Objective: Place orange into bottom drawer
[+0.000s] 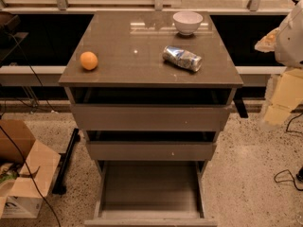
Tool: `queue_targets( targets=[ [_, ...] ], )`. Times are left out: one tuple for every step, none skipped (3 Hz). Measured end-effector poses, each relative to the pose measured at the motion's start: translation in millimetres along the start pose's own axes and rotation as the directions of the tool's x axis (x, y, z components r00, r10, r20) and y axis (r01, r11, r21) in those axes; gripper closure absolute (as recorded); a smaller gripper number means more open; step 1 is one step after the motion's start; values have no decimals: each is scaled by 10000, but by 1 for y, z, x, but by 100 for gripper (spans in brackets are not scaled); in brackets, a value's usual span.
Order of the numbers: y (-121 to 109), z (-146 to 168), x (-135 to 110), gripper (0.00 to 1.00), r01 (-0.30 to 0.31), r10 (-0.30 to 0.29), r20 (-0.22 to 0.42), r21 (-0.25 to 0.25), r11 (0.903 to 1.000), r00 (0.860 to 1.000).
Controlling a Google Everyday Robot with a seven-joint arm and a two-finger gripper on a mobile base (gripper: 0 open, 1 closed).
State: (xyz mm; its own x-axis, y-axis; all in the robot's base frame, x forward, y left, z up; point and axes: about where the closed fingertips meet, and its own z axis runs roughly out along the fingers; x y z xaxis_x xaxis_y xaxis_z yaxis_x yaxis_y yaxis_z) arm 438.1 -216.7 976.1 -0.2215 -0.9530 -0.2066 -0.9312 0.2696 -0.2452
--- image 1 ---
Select grey top drawer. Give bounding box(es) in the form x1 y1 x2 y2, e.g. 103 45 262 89
71 88 231 131

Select black metal floor bar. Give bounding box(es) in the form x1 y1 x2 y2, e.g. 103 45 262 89
52 128 80 195

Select orange fruit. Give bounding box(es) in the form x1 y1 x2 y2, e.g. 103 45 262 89
80 51 98 71

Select crushed silver blue can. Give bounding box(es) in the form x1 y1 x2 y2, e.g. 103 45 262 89
162 45 202 72

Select black floor cable left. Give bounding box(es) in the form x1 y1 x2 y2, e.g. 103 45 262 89
0 31 62 227

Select grey drawer cabinet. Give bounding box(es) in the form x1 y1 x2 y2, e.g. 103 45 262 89
58 9 244 227

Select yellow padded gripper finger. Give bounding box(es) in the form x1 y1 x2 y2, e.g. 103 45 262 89
255 27 279 53
263 68 303 126

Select grey middle drawer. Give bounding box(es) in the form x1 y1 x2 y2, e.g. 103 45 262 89
86 131 218 161

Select white ceramic bowl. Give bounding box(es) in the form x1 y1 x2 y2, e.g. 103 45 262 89
172 11 203 35

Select open cardboard box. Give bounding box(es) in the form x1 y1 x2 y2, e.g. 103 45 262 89
0 119 60 218

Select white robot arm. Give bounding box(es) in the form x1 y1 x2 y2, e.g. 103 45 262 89
255 0 303 127

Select grey open bottom drawer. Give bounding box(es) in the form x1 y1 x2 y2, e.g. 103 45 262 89
84 161 218 227

